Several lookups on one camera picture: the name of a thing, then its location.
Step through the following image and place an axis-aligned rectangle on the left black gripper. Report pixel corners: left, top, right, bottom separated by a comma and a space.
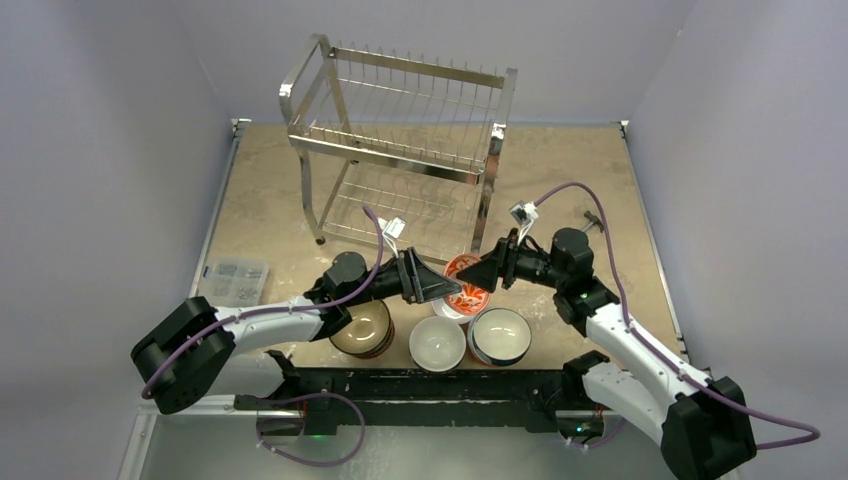
343, 247, 459, 308

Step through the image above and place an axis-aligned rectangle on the orange patterned bowl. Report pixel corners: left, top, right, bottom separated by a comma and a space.
431, 253, 490, 325

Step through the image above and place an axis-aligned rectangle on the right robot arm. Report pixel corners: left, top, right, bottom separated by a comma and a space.
457, 228, 757, 479

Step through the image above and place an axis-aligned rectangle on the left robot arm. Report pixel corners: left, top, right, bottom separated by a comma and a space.
130, 248, 461, 414

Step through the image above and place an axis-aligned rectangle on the steel two-tier dish rack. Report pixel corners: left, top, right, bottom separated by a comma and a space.
278, 33, 518, 263

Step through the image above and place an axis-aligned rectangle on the white cream bowl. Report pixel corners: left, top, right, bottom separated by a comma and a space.
408, 316, 466, 373

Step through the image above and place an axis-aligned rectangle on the white blue-rimmed bowl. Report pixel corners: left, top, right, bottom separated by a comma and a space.
467, 308, 532, 367

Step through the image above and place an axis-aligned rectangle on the brown glazed bowl stack top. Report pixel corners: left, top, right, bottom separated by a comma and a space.
329, 300, 396, 359

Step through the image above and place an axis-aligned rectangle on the small black hammer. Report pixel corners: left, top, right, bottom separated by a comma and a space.
581, 210, 605, 233

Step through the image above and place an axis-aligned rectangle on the clear plastic screw box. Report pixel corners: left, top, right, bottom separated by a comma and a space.
197, 257, 269, 307

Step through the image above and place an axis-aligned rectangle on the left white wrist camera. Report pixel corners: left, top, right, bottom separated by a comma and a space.
378, 216, 406, 257

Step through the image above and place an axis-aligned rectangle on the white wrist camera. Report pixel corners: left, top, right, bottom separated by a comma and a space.
378, 216, 406, 257
509, 201, 539, 244

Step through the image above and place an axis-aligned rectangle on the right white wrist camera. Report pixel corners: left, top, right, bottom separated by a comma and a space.
509, 201, 539, 244

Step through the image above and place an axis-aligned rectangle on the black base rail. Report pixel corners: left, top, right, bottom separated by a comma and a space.
234, 367, 616, 442

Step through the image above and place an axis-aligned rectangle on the aluminium frame rail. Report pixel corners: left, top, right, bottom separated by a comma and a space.
142, 362, 695, 414

